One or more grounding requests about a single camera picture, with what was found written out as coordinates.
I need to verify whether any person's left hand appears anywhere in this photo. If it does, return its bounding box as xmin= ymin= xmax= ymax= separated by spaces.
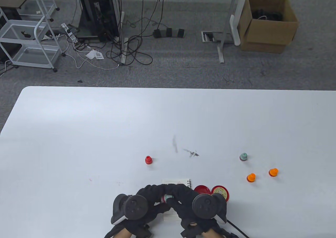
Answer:
xmin=123 ymin=184 xmax=171 ymax=227

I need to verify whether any person's right hand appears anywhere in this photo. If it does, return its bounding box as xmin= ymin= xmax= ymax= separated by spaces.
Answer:
xmin=167 ymin=184 xmax=219 ymax=229

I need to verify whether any white lined spiral notebook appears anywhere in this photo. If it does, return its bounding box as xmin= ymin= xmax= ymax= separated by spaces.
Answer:
xmin=162 ymin=179 xmax=191 ymax=221

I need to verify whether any red ink pad lid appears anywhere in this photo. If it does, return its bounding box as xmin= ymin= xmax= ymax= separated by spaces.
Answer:
xmin=194 ymin=185 xmax=211 ymax=195

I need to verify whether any red lid with yellow label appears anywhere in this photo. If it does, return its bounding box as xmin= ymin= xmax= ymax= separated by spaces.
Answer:
xmin=211 ymin=185 xmax=229 ymax=202

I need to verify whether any person's right forearm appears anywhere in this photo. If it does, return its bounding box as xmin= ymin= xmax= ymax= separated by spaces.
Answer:
xmin=202 ymin=229 xmax=223 ymax=238

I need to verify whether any metal desk leg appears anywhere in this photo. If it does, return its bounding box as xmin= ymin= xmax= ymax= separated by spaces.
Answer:
xmin=216 ymin=0 xmax=240 ymax=64
xmin=119 ymin=11 xmax=129 ymax=65

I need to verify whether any grey power strip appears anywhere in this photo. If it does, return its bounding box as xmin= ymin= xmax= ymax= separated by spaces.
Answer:
xmin=154 ymin=29 xmax=187 ymax=38

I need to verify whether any metal floor socket box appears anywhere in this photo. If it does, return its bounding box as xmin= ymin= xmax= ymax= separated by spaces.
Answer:
xmin=201 ymin=31 xmax=234 ymax=44

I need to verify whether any white plastic panel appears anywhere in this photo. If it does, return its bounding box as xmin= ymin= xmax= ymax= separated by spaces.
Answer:
xmin=230 ymin=0 xmax=248 ymax=46

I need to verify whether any white rolling cart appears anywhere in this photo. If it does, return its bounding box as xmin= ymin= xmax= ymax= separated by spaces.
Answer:
xmin=0 ymin=0 xmax=66 ymax=73

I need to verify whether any white power strip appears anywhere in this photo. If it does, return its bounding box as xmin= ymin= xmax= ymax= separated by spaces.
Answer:
xmin=61 ymin=23 xmax=80 ymax=44

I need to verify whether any brown cardboard box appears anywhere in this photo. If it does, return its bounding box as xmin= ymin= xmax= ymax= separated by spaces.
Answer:
xmin=237 ymin=0 xmax=300 ymax=54

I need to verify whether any black computer tower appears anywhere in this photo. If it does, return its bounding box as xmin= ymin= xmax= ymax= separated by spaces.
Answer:
xmin=76 ymin=0 xmax=120 ymax=42

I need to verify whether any white cable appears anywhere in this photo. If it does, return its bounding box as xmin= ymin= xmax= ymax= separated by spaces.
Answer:
xmin=62 ymin=40 xmax=122 ymax=71

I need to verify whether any black cable bundle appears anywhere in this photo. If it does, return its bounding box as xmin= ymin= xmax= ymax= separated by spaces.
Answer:
xmin=106 ymin=0 xmax=168 ymax=65

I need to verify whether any tangle of black cables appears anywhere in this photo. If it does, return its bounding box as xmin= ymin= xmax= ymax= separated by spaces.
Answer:
xmin=251 ymin=8 xmax=284 ymax=22

